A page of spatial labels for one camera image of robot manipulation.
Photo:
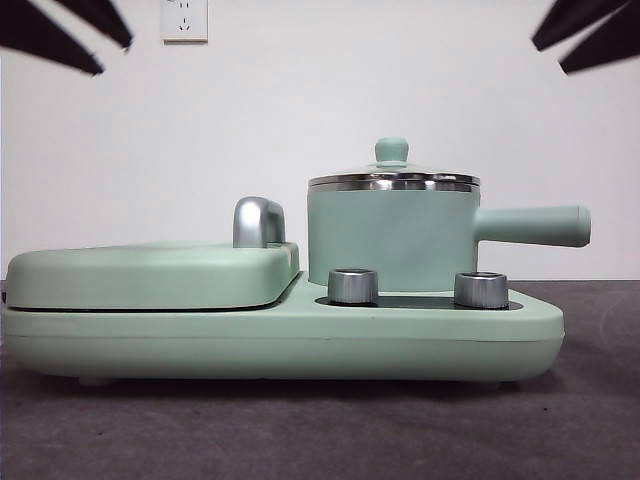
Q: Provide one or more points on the green griddle cover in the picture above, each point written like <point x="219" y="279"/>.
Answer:
<point x="150" y="275"/>

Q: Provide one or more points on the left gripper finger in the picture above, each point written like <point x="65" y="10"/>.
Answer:
<point x="100" y="20"/>
<point x="45" y="42"/>

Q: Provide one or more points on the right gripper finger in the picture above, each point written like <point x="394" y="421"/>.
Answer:
<point x="610" y="45"/>
<point x="565" y="20"/>

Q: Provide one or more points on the green breakfast machine base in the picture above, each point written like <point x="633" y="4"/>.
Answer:
<point x="300" y="345"/>

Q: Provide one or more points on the white wall socket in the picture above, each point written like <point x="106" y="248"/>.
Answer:
<point x="185" y="22"/>

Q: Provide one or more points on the silver control knob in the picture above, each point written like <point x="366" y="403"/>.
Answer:
<point x="481" y="291"/>
<point x="352" y="287"/>

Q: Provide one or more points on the glass pot lid green knob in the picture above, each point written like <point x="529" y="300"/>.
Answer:
<point x="392" y="151"/>

